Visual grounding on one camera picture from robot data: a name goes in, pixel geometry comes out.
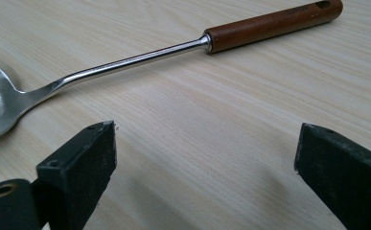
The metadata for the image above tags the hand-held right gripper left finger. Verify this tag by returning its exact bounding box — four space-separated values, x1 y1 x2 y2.
31 120 118 230

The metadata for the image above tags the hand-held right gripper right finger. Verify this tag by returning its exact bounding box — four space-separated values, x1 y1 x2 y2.
293 123 371 230

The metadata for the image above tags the steel spatula with wooden handle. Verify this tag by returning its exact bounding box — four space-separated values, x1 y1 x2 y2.
0 0 344 143

